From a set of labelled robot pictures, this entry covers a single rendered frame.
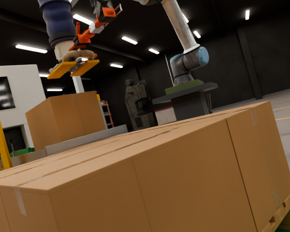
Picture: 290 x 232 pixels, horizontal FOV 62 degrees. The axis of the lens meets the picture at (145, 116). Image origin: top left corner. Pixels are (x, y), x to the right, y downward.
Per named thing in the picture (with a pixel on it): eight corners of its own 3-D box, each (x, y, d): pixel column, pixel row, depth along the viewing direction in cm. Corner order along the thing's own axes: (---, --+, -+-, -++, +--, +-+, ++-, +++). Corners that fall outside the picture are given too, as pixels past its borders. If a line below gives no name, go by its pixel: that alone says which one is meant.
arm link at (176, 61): (180, 77, 229) (175, 59, 230) (195, 71, 217) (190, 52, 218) (170, 78, 218) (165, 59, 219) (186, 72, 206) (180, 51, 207)
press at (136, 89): (163, 124, 1443) (149, 74, 1446) (156, 127, 1317) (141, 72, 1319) (140, 130, 1504) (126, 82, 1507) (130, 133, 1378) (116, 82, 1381)
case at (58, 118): (36, 155, 220) (24, 113, 221) (76, 143, 248) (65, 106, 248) (63, 150, 176) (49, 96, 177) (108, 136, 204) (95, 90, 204)
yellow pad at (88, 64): (70, 77, 201) (68, 71, 201) (81, 75, 207) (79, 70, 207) (87, 62, 175) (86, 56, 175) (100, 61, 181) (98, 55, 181)
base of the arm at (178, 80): (176, 89, 230) (174, 79, 230) (196, 83, 224) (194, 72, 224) (172, 88, 212) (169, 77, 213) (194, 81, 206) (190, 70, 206)
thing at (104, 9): (97, 23, 139) (95, 14, 139) (108, 23, 144) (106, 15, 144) (105, 15, 133) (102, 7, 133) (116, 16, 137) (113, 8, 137)
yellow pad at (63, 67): (47, 79, 189) (45, 73, 189) (60, 78, 196) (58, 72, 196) (62, 64, 163) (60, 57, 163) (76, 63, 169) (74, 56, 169)
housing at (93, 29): (89, 33, 150) (88, 26, 150) (99, 33, 154) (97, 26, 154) (95, 28, 144) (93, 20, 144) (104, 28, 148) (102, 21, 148)
